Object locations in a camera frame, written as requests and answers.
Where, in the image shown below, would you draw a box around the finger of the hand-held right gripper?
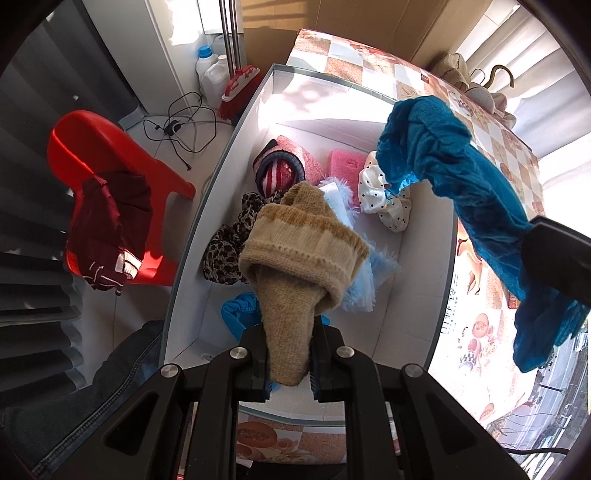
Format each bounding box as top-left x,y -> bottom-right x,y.
521,217 -> 591,308

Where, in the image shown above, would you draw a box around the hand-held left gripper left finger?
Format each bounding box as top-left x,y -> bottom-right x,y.
53,325 -> 272,480

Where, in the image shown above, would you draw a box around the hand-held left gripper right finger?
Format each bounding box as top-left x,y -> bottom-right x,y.
310,325 -> 527,480

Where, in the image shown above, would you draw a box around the bright blue knitted cloth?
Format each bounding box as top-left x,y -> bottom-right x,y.
221,292 -> 333,398

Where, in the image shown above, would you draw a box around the light blue fluffy cloth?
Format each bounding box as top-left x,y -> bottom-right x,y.
316,178 -> 400,315

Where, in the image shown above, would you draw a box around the leopard print scrunchie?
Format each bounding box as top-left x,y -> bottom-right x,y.
202,191 -> 284,284

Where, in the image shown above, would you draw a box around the teal knitted cloth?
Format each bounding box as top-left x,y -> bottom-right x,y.
376,96 -> 591,374

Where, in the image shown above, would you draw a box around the beige knitted sock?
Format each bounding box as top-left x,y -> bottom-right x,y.
238,181 -> 371,386

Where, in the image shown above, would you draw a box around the white cardboard box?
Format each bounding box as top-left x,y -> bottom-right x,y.
164,64 -> 460,423

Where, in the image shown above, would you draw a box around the white polka dot scrunchie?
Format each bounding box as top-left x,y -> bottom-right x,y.
358,150 -> 413,233

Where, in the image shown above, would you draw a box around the pink sponge block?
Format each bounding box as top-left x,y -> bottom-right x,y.
328,148 -> 370,195

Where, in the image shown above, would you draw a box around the pink striped sock roll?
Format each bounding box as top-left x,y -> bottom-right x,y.
253,136 -> 326,198

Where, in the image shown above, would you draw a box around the white curtain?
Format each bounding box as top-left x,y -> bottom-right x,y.
455,0 -> 591,158

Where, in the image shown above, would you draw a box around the person's jeans leg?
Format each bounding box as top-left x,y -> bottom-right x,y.
0,318 -> 167,476

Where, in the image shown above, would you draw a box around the brass hanger hook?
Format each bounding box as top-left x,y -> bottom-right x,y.
468,65 -> 515,92

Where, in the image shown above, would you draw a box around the dark red garment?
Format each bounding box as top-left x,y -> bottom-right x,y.
67,172 -> 154,292

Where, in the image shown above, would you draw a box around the pile of beige clothes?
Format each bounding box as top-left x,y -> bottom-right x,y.
429,52 -> 518,132

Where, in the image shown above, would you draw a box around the table with checked tablecloth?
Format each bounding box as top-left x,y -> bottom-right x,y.
235,28 -> 546,467

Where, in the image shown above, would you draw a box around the red broom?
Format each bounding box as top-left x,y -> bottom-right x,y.
217,65 -> 262,121

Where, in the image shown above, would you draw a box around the red plastic chair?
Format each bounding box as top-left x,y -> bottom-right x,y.
47,110 -> 197,288

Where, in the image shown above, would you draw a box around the white plastic jug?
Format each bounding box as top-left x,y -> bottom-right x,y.
203,54 -> 230,109

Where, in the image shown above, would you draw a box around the brown cardboard sheet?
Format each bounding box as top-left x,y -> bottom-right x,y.
240,0 -> 495,75

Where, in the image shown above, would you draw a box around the white bottle with blue cap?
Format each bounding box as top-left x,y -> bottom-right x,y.
195,45 -> 220,90

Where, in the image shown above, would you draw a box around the metal poles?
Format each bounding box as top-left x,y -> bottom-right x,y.
219,0 -> 243,75

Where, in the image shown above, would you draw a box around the black charger cable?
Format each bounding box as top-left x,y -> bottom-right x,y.
143,91 -> 218,171

